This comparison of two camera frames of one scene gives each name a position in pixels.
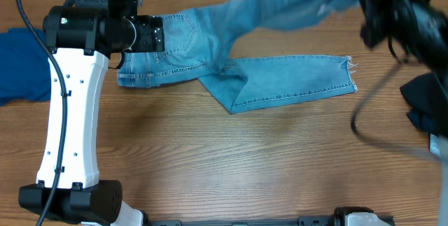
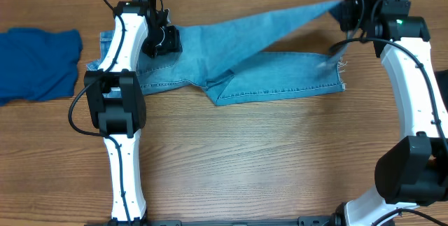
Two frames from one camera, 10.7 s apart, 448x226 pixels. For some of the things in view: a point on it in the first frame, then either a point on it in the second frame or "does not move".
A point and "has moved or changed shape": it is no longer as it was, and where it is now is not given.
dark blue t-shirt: [24, 66] does not move
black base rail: [304, 220] does not move
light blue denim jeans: [194, 40] has moved or changed shape
